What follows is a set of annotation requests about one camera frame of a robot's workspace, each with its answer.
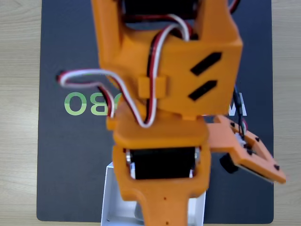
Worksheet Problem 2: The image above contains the gray square usb charger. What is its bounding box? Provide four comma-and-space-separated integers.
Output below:
134, 202, 144, 223

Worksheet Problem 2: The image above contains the white cardboard box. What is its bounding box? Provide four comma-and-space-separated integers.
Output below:
101, 162, 207, 226

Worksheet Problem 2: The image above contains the dark mat with WOWROBO print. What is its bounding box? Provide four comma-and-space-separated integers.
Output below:
36, 0, 275, 223

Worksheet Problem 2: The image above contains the orange camera mount with board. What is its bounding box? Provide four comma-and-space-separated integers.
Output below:
206, 114, 287, 185

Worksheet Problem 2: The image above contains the black camera cable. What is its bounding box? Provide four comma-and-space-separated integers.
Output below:
232, 86, 249, 137

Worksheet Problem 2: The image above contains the red white black servo cable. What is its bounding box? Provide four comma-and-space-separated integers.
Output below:
227, 0, 242, 14
56, 14, 196, 129

